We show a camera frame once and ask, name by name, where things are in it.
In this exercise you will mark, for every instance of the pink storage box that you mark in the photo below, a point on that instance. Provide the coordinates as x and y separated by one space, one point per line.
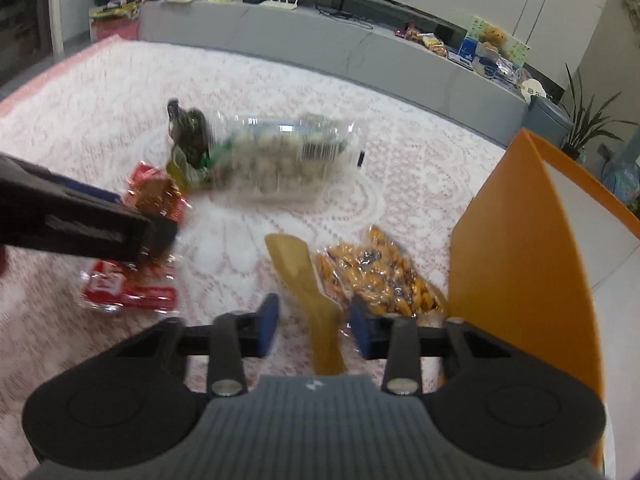
112 25

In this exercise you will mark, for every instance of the blue and white box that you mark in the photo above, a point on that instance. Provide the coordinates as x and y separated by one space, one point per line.
468 50

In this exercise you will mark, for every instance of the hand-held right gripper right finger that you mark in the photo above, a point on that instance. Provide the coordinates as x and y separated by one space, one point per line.
360 330

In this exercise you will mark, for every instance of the pile of packaged snacks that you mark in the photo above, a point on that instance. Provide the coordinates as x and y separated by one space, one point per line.
425 40

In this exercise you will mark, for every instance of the wooden spatula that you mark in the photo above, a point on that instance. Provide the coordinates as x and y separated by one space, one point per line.
295 260

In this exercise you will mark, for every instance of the orange cardboard box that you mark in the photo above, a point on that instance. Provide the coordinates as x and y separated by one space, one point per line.
515 260

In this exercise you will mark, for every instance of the red-brown braised snack packet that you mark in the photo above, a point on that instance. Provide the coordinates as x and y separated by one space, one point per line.
150 195

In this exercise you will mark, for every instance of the clear packet of orange peanuts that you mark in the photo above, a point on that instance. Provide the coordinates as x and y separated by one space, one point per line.
380 275

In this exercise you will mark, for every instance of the potted long-leaf plant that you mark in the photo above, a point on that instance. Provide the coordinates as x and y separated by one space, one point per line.
582 125

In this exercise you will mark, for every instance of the pink grid mat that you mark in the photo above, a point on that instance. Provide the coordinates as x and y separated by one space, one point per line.
50 72

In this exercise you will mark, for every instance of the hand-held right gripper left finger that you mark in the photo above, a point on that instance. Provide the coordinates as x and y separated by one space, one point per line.
267 325

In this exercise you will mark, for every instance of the blue water jug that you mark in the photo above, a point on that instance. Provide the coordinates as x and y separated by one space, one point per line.
625 180

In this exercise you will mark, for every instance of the clear packet of white balls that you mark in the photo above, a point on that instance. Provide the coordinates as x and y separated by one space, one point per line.
280 160

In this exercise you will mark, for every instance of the brown teddy bear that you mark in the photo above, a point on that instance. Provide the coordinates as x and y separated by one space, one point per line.
492 37

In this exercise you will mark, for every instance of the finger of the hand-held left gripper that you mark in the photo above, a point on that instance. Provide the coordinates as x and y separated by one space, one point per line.
95 193
100 230

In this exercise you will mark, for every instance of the grey TV console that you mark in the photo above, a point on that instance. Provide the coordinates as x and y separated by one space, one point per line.
300 35

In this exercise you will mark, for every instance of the white lace tablecloth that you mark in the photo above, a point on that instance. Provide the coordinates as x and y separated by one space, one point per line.
400 185

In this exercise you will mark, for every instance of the dark green snack packet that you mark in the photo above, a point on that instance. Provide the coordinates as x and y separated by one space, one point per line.
192 130

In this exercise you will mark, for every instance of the grey pedal trash can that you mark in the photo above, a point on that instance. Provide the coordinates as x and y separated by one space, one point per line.
547 120

